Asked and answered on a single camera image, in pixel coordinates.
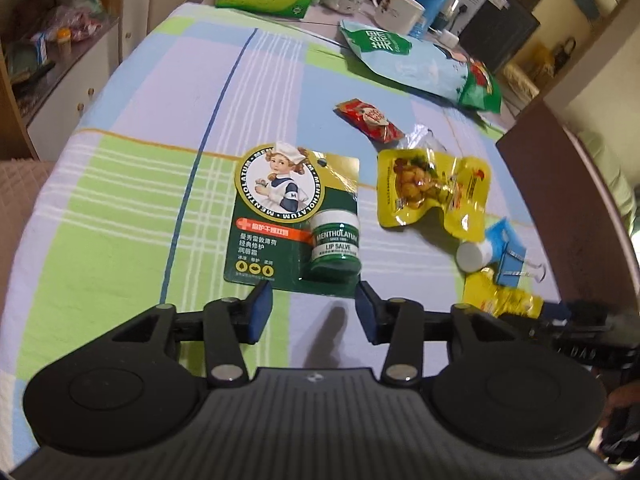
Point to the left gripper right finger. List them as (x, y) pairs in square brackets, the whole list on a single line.
[(398, 322)]

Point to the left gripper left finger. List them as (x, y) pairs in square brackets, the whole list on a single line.
[(228, 323)]

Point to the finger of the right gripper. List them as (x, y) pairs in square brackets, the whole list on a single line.
[(554, 312)]

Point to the blue binder clip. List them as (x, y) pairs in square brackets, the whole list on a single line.
[(514, 265)]

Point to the yellow foil snack pouch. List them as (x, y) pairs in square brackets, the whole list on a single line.
[(482, 292)]

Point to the blue cream tube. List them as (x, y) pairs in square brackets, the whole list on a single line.
[(500, 238)]

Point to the green lip salve card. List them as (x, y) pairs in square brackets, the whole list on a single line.
[(295, 221)]

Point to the yellow chestnut snack pouch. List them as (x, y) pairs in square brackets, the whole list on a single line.
[(412, 182)]

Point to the red white candy packet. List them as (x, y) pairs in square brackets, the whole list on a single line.
[(370, 121)]

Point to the brown cardboard box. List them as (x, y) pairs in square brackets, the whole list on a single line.
[(587, 246)]

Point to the plaid tablecloth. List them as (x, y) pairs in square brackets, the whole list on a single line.
[(138, 207)]

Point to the green snack bag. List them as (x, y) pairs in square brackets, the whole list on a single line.
[(481, 90)]

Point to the light blue snack bag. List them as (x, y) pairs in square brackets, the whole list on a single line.
[(417, 64)]

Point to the black cabinet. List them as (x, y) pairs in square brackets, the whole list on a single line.
[(495, 30)]

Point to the white mug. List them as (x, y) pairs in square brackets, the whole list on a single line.
[(398, 16)]

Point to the wooden shelf cabinet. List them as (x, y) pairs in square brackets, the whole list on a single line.
[(56, 57)]

